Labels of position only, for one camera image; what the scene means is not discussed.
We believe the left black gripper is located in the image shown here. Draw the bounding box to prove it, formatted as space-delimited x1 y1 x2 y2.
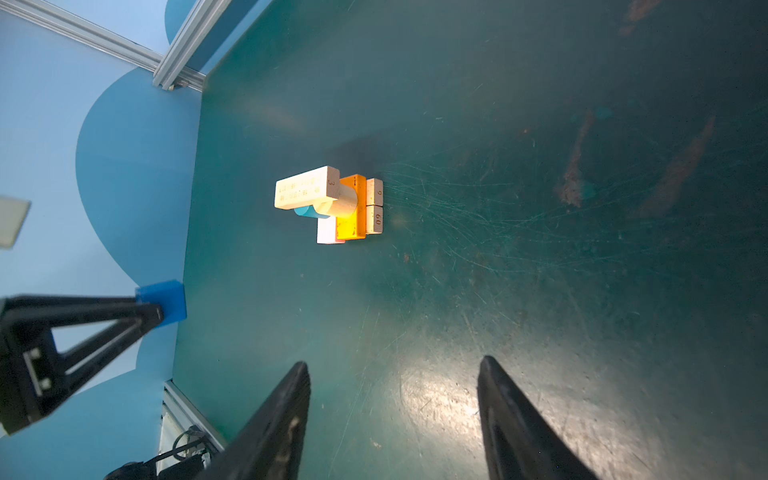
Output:
0 293 166 436

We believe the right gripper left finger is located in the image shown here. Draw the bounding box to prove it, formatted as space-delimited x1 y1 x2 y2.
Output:
197 361 311 480

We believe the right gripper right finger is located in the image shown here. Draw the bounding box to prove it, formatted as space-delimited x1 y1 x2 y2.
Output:
477 355 597 480

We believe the blue wood cube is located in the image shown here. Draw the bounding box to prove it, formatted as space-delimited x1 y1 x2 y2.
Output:
135 280 187 327

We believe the pink wood block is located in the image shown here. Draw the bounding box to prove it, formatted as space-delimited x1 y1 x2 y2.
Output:
316 217 344 245

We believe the orange wood block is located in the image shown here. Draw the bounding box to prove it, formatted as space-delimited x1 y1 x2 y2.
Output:
336 174 367 241

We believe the teal wood cylinder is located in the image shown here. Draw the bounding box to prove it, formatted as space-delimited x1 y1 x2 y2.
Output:
294 205 328 219

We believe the natural wood cylinder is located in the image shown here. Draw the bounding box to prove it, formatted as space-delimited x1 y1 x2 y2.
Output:
313 185 358 217

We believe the natural wood block front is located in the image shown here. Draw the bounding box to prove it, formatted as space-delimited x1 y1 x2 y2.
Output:
365 205 384 235

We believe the natural wood block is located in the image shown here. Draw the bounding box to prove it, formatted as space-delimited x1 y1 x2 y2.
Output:
366 178 384 207
274 166 340 210
365 205 384 235

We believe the aluminium front rail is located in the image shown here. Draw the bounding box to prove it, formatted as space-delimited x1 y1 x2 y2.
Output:
157 380 227 455

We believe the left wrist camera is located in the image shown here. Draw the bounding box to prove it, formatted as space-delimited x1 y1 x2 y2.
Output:
0 195 31 249

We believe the aluminium rear frame bar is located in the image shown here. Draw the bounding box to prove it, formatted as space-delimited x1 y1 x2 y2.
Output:
0 0 208 92

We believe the aluminium left frame post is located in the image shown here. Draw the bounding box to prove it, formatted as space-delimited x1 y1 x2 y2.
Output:
152 0 231 92

